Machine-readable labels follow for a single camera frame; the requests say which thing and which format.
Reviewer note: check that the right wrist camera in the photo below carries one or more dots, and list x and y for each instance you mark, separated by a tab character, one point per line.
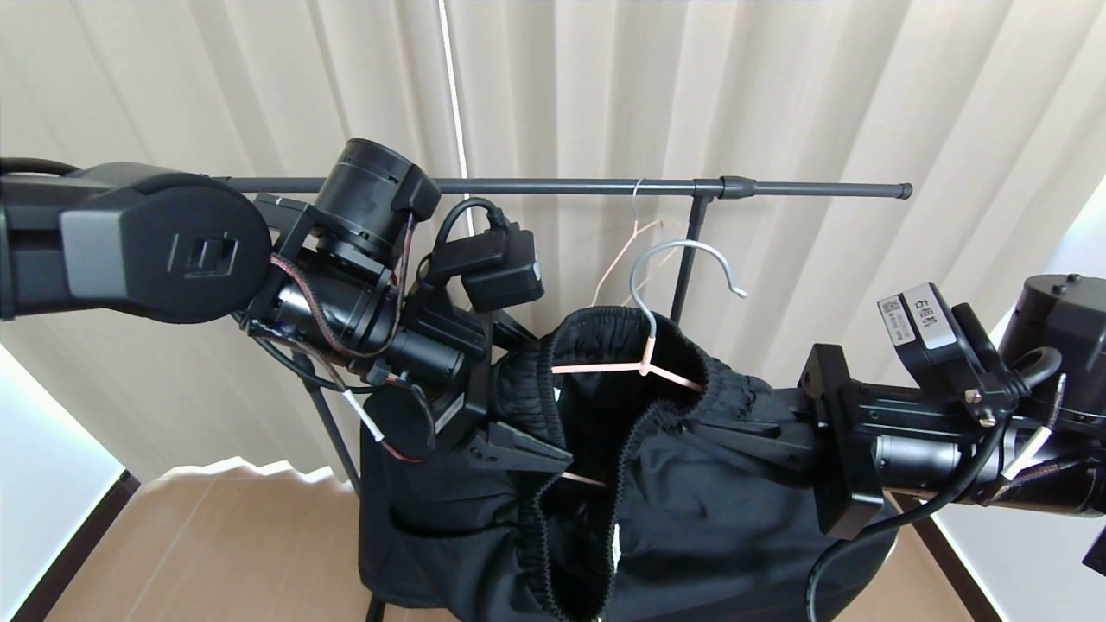
916	324

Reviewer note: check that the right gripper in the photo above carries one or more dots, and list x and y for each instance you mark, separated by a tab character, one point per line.
907	449

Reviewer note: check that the black clothes rack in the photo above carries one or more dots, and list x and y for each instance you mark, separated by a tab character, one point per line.
562	185

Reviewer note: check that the black shorts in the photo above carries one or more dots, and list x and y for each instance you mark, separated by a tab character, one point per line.
734	536

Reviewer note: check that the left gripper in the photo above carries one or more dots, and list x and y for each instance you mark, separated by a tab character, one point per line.
471	363

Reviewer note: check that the beige curtain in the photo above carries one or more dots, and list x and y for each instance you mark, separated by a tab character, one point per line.
821	86

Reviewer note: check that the pink clothes hanger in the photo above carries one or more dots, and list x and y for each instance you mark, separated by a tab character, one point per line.
635	226
648	345

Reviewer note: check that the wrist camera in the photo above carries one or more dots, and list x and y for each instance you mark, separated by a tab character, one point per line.
916	324
505	268

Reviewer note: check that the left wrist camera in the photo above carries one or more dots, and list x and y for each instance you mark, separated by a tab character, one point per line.
505	268

